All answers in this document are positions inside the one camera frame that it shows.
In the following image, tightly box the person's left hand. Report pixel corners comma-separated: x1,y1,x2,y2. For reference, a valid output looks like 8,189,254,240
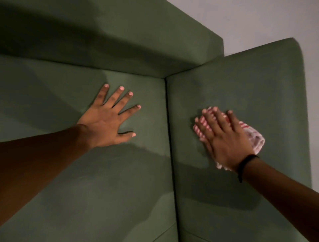
77,84,142,149

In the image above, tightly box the person's right hand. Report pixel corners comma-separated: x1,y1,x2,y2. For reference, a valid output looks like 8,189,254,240
195,106,255,173

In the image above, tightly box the red white striped cloth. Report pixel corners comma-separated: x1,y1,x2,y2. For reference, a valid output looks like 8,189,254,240
193,107,266,171

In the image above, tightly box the person's left forearm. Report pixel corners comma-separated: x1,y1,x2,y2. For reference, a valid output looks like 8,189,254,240
0,124,86,226

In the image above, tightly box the person's right forearm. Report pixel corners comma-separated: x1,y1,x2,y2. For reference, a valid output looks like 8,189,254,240
239,157,319,242

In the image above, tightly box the black wristband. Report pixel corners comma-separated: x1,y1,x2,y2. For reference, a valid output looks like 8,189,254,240
237,154,260,183

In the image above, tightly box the green fabric sofa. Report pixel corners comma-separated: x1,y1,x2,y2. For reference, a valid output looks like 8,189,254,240
0,0,312,242

